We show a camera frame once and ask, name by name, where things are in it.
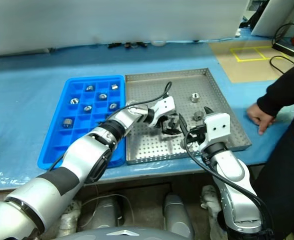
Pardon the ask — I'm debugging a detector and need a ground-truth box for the perforated steel tray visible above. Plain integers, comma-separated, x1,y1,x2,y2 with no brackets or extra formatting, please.
124,67,253,166

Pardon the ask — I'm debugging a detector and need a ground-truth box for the person's bare hand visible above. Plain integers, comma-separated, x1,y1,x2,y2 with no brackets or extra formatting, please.
246,102,277,136

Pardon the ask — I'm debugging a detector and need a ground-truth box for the black flat device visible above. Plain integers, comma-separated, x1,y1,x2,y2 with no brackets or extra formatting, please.
271,41,294,57

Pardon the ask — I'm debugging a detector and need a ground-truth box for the person's black sleeved arm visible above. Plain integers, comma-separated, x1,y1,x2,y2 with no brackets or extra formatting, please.
256,56,294,118

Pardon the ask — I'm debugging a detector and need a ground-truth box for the thin white wire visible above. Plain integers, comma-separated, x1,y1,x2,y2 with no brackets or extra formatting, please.
79,192,133,226

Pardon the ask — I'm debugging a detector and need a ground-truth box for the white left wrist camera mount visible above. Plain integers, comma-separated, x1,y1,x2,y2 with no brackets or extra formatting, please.
153,95,176,119

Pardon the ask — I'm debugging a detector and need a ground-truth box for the black looped cable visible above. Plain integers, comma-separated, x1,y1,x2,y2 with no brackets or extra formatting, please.
269,23,294,74

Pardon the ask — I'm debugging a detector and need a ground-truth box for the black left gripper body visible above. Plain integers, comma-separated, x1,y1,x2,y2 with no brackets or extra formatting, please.
157,112,181,130

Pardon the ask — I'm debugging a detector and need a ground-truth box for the person's black clothed body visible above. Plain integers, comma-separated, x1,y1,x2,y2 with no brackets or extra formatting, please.
251,109,294,240

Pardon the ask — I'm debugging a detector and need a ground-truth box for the grey robot torso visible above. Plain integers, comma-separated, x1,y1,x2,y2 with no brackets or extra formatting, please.
51,221,168,240

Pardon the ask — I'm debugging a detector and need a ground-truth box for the brown cardboard sheet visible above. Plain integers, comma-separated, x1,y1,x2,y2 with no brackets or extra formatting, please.
208,39,294,84

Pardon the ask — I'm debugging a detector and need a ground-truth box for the white leaning panel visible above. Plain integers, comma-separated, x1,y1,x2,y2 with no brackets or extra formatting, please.
250,0,294,39

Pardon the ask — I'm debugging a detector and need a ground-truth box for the grey robot leg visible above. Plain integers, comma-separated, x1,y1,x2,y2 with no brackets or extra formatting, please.
162,193,196,240
77,194,125,232

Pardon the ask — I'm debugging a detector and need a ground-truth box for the blue compartment tray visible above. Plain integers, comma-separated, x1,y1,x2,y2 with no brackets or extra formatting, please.
37,74,127,170

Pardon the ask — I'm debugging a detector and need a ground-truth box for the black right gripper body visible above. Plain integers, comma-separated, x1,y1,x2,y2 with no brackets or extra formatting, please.
186,123,208,146

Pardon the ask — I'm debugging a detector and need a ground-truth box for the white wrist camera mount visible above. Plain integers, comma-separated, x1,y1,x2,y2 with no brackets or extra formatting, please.
153,95,176,119
203,112,231,144

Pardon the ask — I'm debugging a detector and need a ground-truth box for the white wrapped cloth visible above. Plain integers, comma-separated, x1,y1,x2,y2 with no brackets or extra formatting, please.
58,199,82,239
200,184,225,226

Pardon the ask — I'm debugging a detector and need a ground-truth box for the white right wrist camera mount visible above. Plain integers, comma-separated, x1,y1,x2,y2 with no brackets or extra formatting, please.
203,112,231,144

